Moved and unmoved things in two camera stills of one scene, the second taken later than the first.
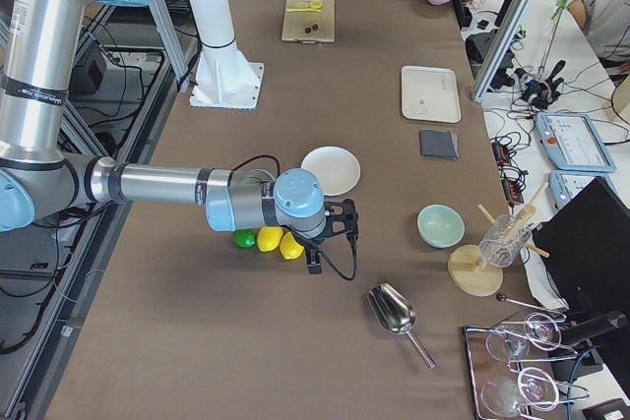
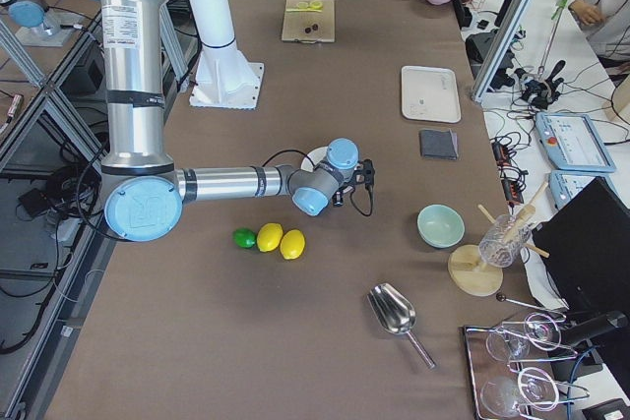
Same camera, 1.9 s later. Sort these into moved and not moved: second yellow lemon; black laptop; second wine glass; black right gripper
Moved: black right gripper
Not moved: second wine glass; black laptop; second yellow lemon
